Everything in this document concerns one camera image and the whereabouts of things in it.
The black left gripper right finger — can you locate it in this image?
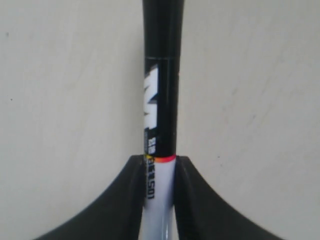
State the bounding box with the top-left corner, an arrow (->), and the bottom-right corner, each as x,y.
173,156 -> 279,240

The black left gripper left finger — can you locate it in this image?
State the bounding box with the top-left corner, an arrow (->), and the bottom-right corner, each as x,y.
38,155 -> 145,240

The black and white marker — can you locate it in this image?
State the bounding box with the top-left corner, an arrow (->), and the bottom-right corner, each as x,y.
142,0 -> 185,240

